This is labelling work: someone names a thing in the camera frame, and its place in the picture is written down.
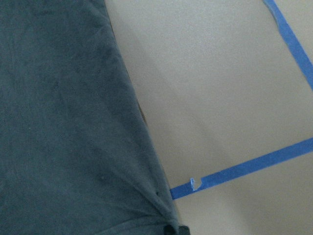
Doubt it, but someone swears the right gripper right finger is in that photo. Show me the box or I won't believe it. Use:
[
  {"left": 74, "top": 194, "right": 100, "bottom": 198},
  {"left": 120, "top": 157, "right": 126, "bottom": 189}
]
[{"left": 179, "top": 225, "right": 190, "bottom": 235}]

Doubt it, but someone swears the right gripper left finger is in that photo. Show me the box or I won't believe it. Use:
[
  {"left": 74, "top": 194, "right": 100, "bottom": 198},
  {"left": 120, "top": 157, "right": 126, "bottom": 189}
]
[{"left": 163, "top": 225, "right": 175, "bottom": 235}]

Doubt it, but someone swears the black printed t-shirt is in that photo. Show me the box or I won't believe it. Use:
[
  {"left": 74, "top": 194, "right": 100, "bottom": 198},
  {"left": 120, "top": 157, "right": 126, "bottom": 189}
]
[{"left": 0, "top": 0, "right": 179, "bottom": 235}]

